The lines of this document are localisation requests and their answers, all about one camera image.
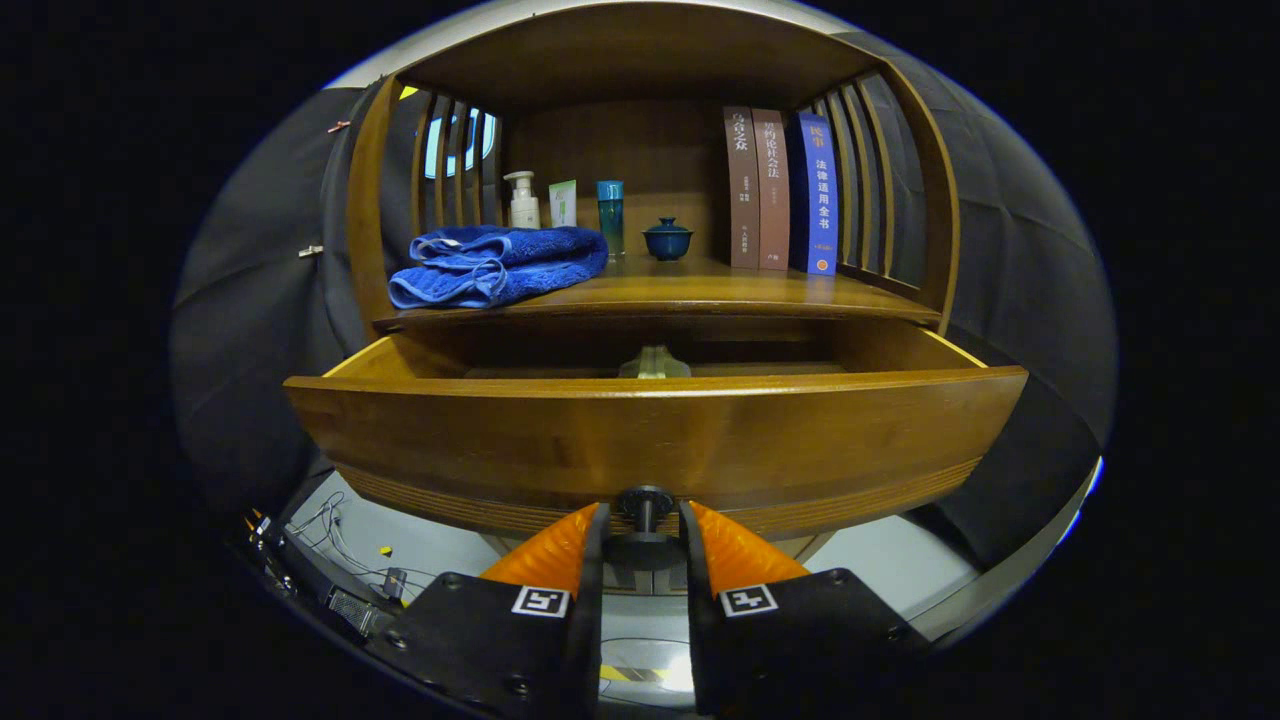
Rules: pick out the blue book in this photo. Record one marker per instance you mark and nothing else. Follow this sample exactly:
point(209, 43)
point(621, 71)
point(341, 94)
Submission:
point(820, 200)

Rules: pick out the teal blue bottle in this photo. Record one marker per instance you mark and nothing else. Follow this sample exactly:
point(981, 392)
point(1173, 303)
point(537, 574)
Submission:
point(611, 225)

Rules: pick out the dark floor device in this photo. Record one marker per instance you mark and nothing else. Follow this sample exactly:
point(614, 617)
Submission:
point(340, 600)

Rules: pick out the green scrub brush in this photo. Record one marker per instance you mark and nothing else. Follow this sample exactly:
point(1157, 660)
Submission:
point(655, 362)

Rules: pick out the dark blue lidded teacup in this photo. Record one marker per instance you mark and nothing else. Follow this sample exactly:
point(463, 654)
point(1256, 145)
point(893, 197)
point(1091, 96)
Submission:
point(667, 242)

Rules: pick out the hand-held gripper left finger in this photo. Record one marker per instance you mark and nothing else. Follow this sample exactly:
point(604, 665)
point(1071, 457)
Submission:
point(590, 650)

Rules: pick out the wooden cabinet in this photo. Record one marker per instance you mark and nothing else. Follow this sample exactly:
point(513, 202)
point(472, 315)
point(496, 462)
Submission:
point(620, 150)

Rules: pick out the yellow black floor tape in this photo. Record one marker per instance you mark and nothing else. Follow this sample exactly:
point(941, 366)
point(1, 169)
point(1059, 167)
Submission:
point(630, 673)

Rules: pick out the white pump bottle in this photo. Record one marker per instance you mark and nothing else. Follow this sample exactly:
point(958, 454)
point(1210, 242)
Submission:
point(524, 208)

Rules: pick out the wooden drawer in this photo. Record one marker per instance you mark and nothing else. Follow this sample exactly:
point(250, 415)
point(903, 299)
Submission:
point(650, 440)

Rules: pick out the white green tube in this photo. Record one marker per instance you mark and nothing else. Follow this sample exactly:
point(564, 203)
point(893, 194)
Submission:
point(562, 205)

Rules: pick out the blue folded towel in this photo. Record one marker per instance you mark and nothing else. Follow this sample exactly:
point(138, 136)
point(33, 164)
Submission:
point(500, 265)

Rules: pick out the wooden countertop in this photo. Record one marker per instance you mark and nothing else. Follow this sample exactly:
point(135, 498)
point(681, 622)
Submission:
point(700, 290)

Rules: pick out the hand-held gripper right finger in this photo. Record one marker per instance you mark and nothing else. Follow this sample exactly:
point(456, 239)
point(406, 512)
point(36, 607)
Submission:
point(697, 650)

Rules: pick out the dark brown book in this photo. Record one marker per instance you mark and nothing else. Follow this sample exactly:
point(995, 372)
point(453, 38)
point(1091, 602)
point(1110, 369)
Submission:
point(741, 190)

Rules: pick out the reddish brown book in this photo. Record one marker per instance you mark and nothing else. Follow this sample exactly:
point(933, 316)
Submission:
point(771, 190)

